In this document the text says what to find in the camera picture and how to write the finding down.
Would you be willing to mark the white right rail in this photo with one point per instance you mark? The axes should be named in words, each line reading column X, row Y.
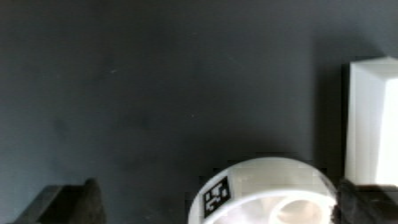
column 372, row 128

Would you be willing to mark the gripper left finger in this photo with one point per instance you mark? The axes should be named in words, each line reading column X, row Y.
column 68, row 204

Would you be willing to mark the white round stool seat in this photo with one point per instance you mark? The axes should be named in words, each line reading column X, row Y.
column 269, row 191

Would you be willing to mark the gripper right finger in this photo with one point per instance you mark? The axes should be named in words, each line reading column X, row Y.
column 366, row 204

